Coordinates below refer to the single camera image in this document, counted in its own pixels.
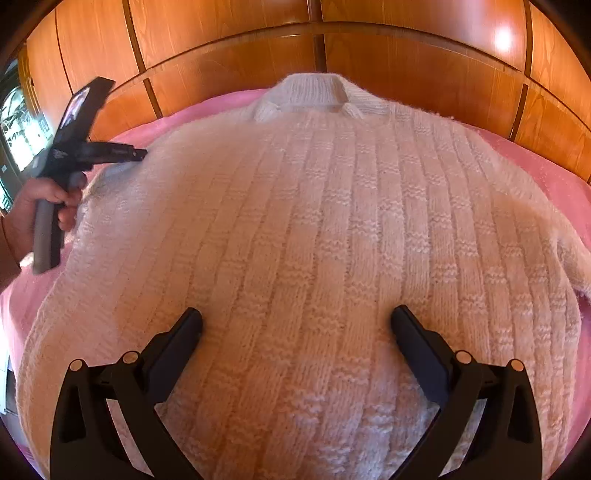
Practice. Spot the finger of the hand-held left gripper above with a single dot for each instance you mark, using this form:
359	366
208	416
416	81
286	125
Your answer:
117	152

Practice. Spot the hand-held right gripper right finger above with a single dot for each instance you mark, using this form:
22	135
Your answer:
417	350

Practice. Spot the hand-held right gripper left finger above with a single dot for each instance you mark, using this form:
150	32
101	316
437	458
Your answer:
179	348

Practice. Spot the white knit sweater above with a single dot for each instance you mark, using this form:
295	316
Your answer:
300	207

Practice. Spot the person's left hand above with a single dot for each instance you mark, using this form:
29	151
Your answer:
32	203

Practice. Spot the dark framed glass panel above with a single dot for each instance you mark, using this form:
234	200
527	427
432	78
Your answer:
21	120

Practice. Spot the wooden panelled wardrobe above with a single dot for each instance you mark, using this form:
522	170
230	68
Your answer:
231	27

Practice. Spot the pink blanket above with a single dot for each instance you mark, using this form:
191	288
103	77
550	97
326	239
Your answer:
554	194

